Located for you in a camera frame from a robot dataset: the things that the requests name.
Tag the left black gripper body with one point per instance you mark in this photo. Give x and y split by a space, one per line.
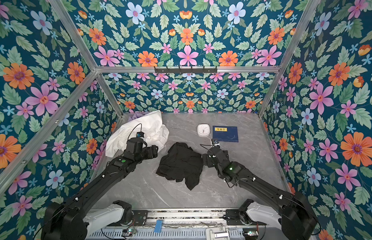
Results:
146 154

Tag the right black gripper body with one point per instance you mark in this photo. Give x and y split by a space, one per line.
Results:
206 158

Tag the black cloth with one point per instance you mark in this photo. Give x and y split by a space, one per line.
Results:
181 163

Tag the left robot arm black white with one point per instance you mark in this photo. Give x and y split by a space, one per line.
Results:
71 220

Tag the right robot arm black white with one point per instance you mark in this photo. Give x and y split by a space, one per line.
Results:
291 213

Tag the white cloth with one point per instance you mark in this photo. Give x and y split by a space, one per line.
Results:
152 126

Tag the purple cloth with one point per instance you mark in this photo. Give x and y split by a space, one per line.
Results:
137 115

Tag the dark blue booklet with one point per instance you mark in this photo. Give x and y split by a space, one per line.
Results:
226 134

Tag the white square timer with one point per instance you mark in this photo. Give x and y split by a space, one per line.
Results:
203 130

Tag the white plastic device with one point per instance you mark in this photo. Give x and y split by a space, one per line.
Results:
217 233

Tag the blue tape piece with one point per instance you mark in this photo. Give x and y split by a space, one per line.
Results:
158 226

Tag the left small circuit board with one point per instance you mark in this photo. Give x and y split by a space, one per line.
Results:
129 232

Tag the small circuit board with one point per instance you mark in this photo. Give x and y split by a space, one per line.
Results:
250 234
129 232

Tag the right small circuit board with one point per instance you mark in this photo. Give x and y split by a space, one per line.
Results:
250 234

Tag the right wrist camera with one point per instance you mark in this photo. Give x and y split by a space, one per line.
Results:
215 142

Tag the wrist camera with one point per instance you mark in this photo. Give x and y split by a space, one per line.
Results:
215 142
140 134

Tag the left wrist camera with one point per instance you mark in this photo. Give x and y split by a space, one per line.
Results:
140 134

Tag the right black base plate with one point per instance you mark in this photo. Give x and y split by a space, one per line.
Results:
236 217

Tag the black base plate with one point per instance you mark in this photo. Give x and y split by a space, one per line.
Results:
236 217
137 218

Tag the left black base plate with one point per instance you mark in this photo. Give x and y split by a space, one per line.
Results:
137 218

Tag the aluminium mounting rail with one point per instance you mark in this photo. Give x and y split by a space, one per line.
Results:
186 217

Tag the black hook rail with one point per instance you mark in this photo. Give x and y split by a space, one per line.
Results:
182 70

